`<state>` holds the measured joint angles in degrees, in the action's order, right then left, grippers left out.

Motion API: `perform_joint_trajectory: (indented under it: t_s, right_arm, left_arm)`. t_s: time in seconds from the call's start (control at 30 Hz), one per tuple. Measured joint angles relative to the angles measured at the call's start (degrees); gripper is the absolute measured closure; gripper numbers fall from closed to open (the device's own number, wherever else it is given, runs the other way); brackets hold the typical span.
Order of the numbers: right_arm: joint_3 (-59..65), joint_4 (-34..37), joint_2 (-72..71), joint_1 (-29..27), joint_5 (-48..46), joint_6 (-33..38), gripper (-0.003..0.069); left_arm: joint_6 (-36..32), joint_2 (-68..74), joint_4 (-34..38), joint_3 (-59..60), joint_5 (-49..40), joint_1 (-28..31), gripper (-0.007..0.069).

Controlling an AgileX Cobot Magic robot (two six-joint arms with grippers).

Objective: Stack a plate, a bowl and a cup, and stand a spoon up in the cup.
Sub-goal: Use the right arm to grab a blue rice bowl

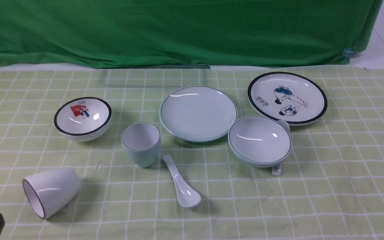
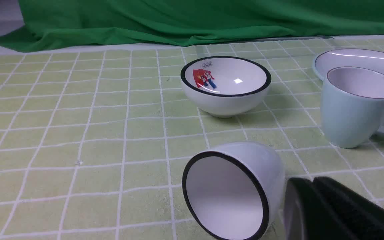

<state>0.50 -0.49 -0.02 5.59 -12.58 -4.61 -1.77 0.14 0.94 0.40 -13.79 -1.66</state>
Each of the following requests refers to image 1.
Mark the white spoon under bowl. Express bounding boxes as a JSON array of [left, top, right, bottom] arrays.
[[271, 120, 290, 177]]

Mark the white cup black rim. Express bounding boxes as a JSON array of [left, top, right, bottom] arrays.
[[22, 169, 81, 220]]

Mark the white plate cartoon print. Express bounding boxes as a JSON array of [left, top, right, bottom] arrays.
[[247, 72, 328, 126]]

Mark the light blue cup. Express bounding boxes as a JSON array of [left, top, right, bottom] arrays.
[[121, 122, 161, 168]]

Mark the white ceramic spoon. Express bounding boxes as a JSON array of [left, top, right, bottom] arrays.
[[162, 155, 202, 208]]

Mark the white bowl black rim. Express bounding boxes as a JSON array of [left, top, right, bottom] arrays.
[[54, 97, 113, 142]]

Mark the green checkered tablecloth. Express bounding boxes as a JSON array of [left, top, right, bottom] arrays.
[[0, 66, 384, 240]]

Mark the light blue plate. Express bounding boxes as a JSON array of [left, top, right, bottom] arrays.
[[159, 86, 238, 143]]

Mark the green backdrop cloth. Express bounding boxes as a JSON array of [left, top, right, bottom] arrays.
[[0, 0, 383, 69]]

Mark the light blue bowl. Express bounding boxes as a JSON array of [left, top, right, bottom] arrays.
[[227, 116, 293, 168]]

